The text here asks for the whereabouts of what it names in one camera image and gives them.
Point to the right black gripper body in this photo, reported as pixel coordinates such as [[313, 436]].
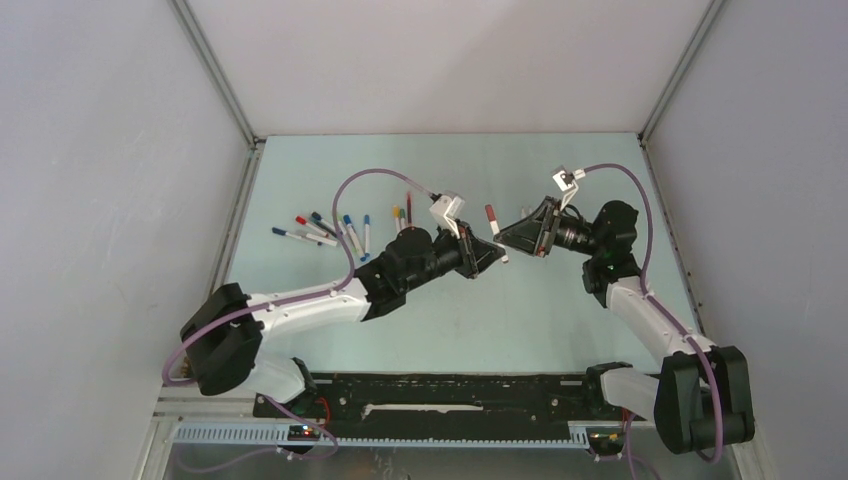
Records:
[[571, 233]]

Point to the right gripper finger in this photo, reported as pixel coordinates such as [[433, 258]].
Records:
[[526, 237], [545, 215]]

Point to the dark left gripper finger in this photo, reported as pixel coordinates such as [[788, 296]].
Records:
[[477, 251], [482, 263]]

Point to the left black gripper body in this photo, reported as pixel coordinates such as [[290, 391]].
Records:
[[448, 254]]

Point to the brown cap marker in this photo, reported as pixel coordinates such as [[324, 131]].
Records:
[[495, 228]]

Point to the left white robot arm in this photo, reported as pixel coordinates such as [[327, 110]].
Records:
[[236, 340]]

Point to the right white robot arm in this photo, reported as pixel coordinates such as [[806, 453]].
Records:
[[701, 398]]

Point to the blue cap thin marker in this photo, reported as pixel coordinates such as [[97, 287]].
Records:
[[367, 236]]

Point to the blue cap thick marker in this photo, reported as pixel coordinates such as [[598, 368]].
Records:
[[354, 238]]

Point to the grey cap white marker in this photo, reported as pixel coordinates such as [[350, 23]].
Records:
[[318, 239]]

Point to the navy cap marker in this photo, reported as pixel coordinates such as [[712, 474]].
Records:
[[325, 225]]

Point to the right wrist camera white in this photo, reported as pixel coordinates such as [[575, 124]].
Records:
[[567, 182]]

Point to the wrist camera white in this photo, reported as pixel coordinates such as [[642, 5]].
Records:
[[567, 182], [445, 210]]

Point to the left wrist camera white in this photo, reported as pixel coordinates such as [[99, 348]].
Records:
[[445, 210]]

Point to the aluminium frame rail right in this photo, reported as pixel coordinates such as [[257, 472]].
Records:
[[654, 142]]

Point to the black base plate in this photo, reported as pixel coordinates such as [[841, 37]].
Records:
[[458, 406]]

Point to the grey cable duct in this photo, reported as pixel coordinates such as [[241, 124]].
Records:
[[297, 435]]

